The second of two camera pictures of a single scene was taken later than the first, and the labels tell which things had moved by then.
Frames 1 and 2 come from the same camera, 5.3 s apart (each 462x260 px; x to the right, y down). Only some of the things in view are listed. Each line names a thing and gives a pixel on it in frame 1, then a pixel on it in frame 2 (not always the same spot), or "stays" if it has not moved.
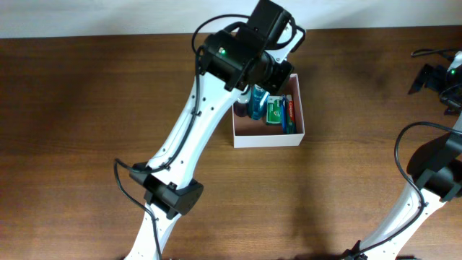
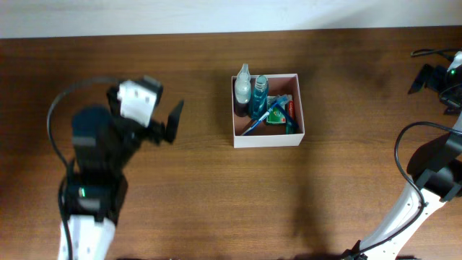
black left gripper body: x=282 y=81 -> x=157 y=127
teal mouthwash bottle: x=259 y=99 stays
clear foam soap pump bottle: x=241 y=107 stays
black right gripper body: x=434 y=77 stays
